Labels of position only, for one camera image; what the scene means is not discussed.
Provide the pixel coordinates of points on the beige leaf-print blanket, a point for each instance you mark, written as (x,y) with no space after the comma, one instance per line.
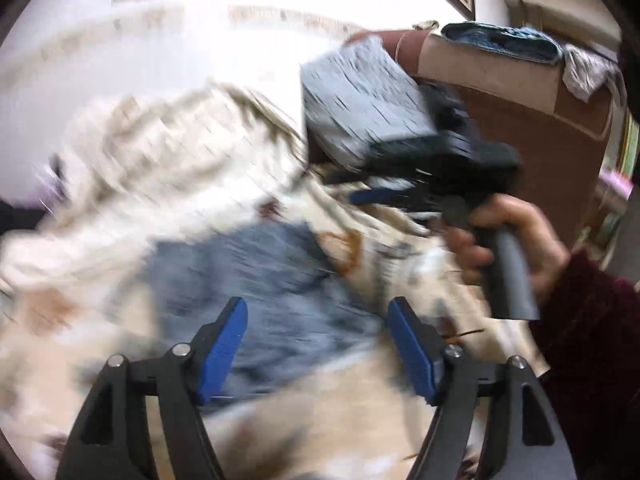
(325,425)

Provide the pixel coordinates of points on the folded blue cloth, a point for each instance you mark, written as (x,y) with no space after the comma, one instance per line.
(500,40)

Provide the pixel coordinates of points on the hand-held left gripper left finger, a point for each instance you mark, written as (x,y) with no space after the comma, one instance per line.
(220,345)

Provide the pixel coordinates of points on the person's right forearm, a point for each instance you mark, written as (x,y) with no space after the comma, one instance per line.
(590,360)

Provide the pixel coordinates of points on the grey quilted pillow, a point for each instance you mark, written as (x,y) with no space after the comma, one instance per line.
(360,95)

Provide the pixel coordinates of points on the white leaf-print duvet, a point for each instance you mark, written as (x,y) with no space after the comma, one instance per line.
(175,160)

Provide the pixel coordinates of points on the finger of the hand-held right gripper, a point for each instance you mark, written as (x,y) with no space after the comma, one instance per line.
(345,177)
(375,196)

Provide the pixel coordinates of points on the brown padded headboard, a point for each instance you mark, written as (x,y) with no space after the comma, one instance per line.
(550,130)

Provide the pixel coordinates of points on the person's right hand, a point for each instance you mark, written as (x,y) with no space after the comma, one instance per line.
(545,255)

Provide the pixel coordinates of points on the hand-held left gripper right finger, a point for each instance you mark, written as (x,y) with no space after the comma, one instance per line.
(412,350)

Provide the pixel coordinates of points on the blue denim pants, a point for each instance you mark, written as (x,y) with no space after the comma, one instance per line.
(280,300)

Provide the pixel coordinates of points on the white and grey cloth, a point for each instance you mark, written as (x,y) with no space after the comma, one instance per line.
(590,72)

